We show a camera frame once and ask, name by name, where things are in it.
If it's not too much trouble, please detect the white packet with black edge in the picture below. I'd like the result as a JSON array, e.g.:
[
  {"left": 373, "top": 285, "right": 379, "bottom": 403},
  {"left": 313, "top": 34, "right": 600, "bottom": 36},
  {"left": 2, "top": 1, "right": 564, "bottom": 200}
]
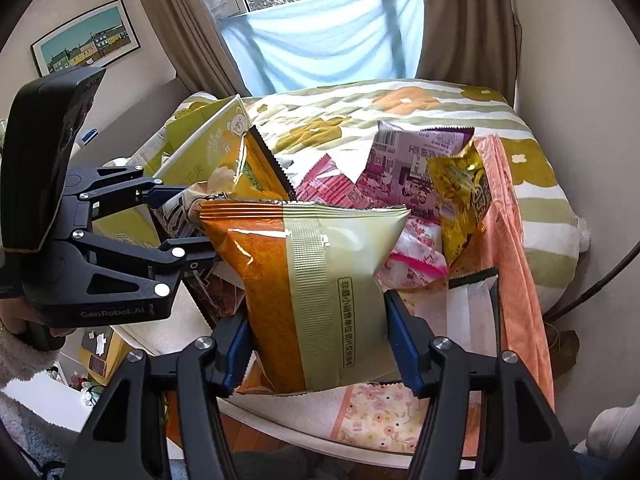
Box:
[{"left": 415, "top": 266, "right": 501, "bottom": 361}]

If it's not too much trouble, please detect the black cable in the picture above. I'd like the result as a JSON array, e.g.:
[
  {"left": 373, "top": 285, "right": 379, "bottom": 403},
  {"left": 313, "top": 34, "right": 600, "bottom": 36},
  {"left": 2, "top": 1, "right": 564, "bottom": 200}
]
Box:
[{"left": 542, "top": 240, "right": 640, "bottom": 323}]

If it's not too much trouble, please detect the framed picture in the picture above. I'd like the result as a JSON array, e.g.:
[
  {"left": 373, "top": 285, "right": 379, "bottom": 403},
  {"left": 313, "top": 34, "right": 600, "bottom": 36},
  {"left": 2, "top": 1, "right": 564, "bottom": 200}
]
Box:
[{"left": 30, "top": 0, "right": 142, "bottom": 78}]

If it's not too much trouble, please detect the peach floral cloth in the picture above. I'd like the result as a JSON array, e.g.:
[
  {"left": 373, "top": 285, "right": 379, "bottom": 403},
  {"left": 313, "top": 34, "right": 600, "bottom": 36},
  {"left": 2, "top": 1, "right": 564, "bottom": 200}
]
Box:
[{"left": 220, "top": 135, "right": 556, "bottom": 461}]

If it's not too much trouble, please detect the green striped floral quilt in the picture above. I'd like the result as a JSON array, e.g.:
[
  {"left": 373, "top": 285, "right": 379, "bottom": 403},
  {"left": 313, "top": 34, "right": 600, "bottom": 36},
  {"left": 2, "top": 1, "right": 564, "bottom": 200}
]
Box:
[{"left": 165, "top": 78, "right": 591, "bottom": 311}]

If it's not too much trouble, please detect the pink floral candy packet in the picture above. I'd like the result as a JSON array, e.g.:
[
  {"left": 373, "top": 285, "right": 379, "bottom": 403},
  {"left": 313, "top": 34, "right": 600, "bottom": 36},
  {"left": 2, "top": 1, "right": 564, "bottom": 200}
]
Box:
[{"left": 375, "top": 215, "right": 451, "bottom": 291}]

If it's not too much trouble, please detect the white fabric object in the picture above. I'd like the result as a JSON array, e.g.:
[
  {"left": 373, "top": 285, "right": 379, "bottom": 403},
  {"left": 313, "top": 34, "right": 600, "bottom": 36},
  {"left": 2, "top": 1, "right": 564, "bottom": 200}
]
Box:
[{"left": 585, "top": 395, "right": 640, "bottom": 461}]

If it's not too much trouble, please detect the person's left hand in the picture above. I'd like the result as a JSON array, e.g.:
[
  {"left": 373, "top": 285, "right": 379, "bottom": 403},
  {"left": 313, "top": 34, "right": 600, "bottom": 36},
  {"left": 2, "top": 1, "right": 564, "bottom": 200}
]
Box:
[{"left": 0, "top": 296, "right": 76, "bottom": 338}]

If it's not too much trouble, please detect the purple and white snack packet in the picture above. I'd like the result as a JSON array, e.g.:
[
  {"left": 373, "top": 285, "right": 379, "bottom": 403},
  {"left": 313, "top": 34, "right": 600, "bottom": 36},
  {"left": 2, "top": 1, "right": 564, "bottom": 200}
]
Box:
[{"left": 350, "top": 121, "right": 476, "bottom": 221}]

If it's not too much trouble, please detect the shiny yellow snack packet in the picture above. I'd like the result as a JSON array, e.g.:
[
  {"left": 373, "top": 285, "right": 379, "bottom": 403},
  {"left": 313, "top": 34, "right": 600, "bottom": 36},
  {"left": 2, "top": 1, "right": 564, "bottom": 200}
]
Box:
[{"left": 426, "top": 139, "right": 491, "bottom": 267}]

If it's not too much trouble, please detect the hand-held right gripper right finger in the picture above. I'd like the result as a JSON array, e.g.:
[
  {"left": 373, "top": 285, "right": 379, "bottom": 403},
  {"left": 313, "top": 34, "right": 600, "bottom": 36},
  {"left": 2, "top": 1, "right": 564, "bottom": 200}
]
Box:
[{"left": 382, "top": 290, "right": 583, "bottom": 480}]

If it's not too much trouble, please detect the pink striped snack packet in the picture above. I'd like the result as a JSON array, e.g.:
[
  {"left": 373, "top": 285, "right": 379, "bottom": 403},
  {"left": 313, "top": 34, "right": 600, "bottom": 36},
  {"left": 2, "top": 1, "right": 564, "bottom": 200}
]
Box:
[{"left": 295, "top": 154, "right": 381, "bottom": 211}]

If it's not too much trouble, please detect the person's left forearm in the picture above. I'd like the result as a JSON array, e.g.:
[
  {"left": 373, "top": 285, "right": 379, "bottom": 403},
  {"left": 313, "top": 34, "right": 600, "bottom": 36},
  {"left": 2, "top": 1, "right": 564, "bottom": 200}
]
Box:
[{"left": 0, "top": 325, "right": 66, "bottom": 441}]

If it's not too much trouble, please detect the orange and green snack bag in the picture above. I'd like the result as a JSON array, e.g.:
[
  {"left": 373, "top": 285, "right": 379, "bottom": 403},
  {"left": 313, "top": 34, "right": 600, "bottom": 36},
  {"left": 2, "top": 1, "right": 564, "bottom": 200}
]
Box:
[{"left": 199, "top": 199, "right": 412, "bottom": 393}]

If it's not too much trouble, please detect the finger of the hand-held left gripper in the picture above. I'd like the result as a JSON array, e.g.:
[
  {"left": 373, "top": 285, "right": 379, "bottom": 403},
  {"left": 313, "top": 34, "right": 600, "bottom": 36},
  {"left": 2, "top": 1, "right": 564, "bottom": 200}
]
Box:
[
  {"left": 29, "top": 229, "right": 219, "bottom": 329},
  {"left": 65, "top": 162, "right": 201, "bottom": 222}
]

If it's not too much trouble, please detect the light blue cloth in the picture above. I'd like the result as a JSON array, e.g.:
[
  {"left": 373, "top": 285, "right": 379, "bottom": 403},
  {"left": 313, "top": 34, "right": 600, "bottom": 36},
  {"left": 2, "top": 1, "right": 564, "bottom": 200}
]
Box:
[{"left": 217, "top": 0, "right": 426, "bottom": 98}]

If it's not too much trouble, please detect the brown paper bag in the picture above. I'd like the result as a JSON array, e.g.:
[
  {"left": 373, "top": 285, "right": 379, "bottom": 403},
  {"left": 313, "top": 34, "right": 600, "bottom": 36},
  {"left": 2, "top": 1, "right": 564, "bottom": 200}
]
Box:
[{"left": 545, "top": 320, "right": 581, "bottom": 376}]

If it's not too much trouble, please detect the orange bag with black edge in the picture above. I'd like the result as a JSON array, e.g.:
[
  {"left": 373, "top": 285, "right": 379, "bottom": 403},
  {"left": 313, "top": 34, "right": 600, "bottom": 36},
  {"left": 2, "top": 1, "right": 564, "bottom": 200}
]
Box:
[{"left": 207, "top": 125, "right": 298, "bottom": 206}]

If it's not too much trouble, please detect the brown curtain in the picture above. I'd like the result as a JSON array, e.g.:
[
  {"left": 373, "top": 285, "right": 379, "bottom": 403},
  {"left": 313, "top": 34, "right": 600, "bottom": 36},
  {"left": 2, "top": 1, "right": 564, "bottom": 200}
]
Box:
[
  {"left": 140, "top": 0, "right": 246, "bottom": 98},
  {"left": 416, "top": 0, "right": 523, "bottom": 106}
]

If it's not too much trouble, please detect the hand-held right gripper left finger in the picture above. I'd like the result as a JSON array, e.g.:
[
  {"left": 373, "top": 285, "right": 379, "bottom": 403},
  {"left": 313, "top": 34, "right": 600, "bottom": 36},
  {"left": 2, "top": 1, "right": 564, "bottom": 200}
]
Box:
[{"left": 62, "top": 309, "right": 255, "bottom": 480}]

